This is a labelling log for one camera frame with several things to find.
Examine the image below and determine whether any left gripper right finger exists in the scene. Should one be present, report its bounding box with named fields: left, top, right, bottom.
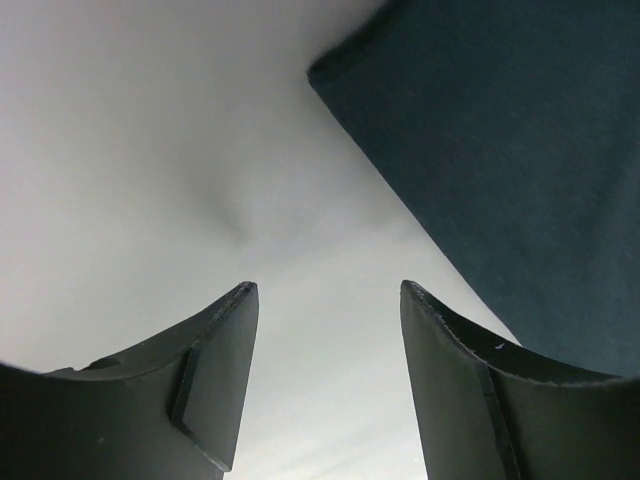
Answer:
left=400, top=281, right=639, bottom=480

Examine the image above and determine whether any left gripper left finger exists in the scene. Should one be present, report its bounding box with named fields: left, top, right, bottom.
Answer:
left=1, top=282, right=259, bottom=479

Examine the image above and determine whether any black t shirt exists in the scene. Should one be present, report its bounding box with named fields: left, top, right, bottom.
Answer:
left=308, top=0, right=639, bottom=376

